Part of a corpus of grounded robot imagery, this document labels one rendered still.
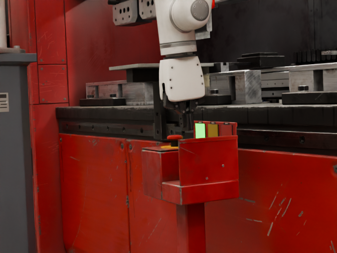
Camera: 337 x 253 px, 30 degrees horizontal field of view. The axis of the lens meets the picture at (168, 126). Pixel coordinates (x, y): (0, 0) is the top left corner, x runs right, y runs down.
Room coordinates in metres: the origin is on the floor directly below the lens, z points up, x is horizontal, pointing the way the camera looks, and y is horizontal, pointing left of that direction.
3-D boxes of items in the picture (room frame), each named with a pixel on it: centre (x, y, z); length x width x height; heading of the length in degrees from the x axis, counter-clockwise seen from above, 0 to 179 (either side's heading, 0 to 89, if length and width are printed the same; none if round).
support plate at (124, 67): (1.91, 0.01, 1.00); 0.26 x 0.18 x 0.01; 122
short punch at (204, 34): (1.99, -0.11, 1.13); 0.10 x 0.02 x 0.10; 32
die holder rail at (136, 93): (2.46, 0.18, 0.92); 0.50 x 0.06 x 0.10; 32
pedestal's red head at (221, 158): (1.53, -0.05, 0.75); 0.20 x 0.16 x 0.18; 28
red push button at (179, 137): (1.56, -0.01, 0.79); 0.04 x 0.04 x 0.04
